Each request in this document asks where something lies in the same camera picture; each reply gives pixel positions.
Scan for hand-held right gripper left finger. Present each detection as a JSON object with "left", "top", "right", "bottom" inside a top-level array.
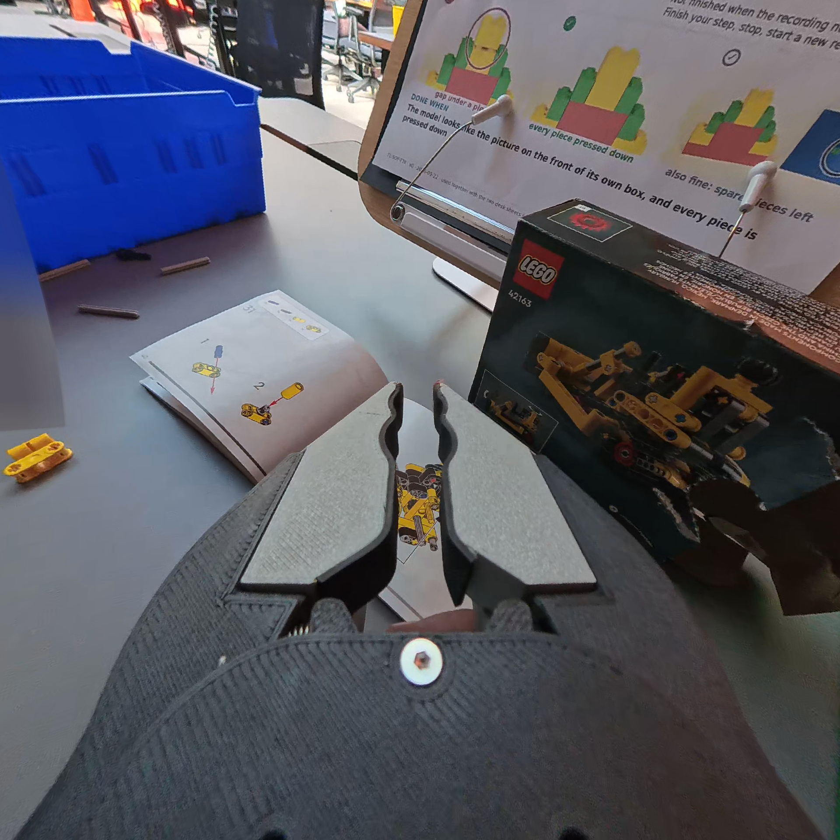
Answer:
[{"left": 238, "top": 382, "right": 403, "bottom": 614}]

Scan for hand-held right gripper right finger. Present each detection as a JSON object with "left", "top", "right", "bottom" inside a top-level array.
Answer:
[{"left": 432, "top": 382, "right": 599, "bottom": 627}]

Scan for blue plastic bin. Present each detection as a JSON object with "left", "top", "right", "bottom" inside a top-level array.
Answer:
[{"left": 0, "top": 34, "right": 266, "bottom": 273}]

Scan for lego instruction booklet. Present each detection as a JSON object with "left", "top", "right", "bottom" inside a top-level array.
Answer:
[{"left": 129, "top": 289, "right": 460, "bottom": 621}]

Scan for dark lego set box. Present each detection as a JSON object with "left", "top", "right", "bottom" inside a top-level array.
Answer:
[{"left": 467, "top": 199, "right": 840, "bottom": 618}]

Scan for yellow lego assembly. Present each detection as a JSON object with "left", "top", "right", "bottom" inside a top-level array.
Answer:
[{"left": 3, "top": 433, "right": 74, "bottom": 484}]

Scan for instruction sheet on stand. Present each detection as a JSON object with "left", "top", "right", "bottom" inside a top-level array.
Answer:
[{"left": 357, "top": 0, "right": 840, "bottom": 312}]

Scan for grey office chair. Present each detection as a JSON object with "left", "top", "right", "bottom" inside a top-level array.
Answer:
[{"left": 322, "top": 0, "right": 383, "bottom": 102}]

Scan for black office chair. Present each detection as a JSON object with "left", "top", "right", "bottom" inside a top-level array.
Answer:
[{"left": 233, "top": 0, "right": 326, "bottom": 109}]

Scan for printed instruction sheet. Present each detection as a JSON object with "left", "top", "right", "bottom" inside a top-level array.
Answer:
[{"left": 369, "top": 0, "right": 840, "bottom": 296}]

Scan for wire page holder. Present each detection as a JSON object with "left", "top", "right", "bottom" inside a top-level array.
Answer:
[
  {"left": 390, "top": 95, "right": 514, "bottom": 223},
  {"left": 718, "top": 161, "right": 778, "bottom": 260}
]

